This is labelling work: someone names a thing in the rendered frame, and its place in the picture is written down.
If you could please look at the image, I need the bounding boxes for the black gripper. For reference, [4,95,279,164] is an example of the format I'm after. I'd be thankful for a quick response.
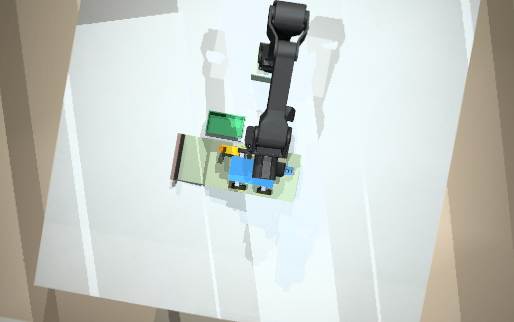
[276,106,296,177]

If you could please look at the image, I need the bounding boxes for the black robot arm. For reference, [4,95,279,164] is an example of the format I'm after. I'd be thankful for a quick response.
[244,0,310,181]

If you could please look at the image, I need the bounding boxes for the green tray floor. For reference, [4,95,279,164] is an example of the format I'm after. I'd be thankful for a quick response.
[207,112,243,137]

